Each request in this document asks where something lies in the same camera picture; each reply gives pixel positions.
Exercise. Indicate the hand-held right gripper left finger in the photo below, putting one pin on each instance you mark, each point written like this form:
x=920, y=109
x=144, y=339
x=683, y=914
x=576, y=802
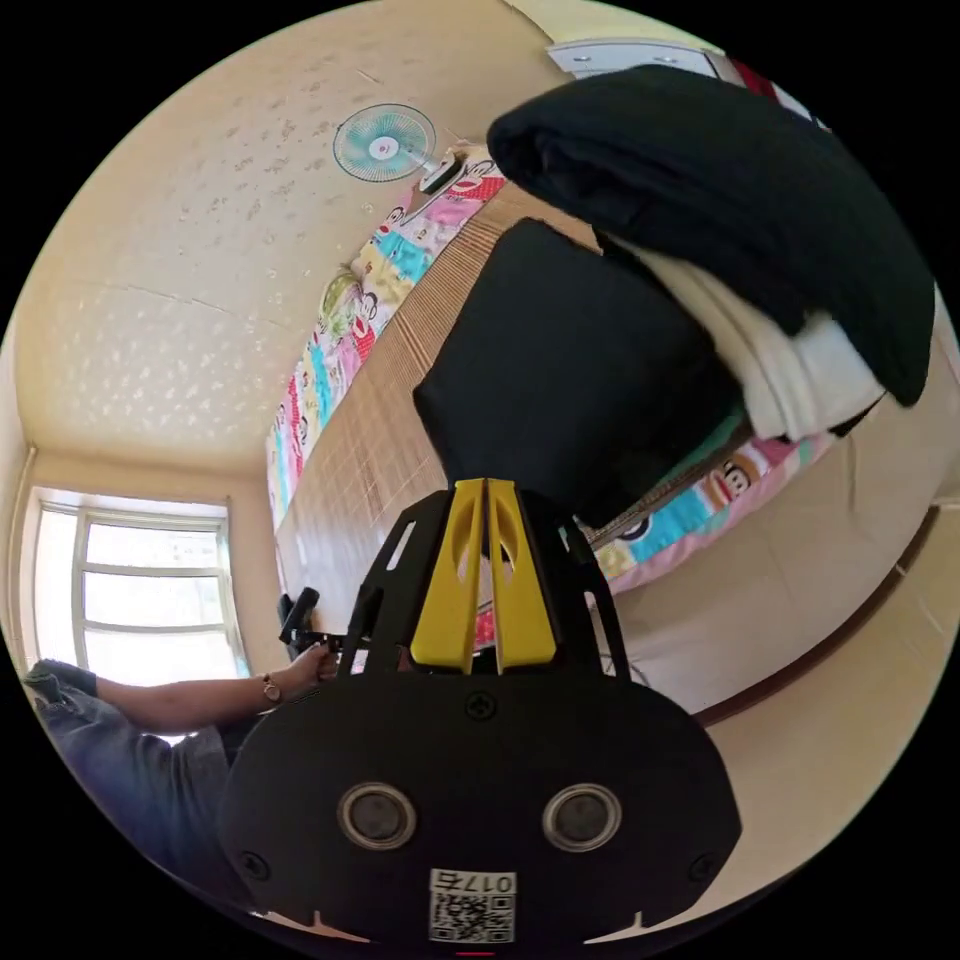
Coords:
x=450, y=600

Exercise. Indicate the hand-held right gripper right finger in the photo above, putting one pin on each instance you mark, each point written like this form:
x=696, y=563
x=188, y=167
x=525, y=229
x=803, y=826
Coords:
x=521, y=607

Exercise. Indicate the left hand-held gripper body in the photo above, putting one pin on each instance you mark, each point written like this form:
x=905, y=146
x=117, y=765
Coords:
x=334, y=641

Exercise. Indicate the black pants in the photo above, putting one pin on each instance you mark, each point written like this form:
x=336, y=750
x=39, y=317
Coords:
x=570, y=360

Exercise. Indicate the person's left forearm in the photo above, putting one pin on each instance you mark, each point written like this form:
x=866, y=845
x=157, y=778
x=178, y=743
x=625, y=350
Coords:
x=195, y=701

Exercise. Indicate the person's left hand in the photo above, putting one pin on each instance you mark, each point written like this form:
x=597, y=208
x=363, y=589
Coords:
x=309, y=671

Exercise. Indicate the window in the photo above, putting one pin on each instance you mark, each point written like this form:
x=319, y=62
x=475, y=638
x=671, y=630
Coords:
x=150, y=592

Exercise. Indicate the person's body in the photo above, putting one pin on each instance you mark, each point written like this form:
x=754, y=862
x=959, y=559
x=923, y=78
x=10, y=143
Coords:
x=135, y=787

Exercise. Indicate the pile of clothes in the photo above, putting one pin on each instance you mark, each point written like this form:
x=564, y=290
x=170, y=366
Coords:
x=720, y=195

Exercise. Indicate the white cupboard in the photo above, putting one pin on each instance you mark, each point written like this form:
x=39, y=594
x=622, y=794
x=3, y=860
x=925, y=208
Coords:
x=630, y=58

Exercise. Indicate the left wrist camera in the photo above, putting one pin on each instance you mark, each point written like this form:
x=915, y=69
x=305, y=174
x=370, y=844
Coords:
x=298, y=611

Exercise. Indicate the teal wall fan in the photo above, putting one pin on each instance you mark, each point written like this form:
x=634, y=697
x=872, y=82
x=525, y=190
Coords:
x=382, y=146

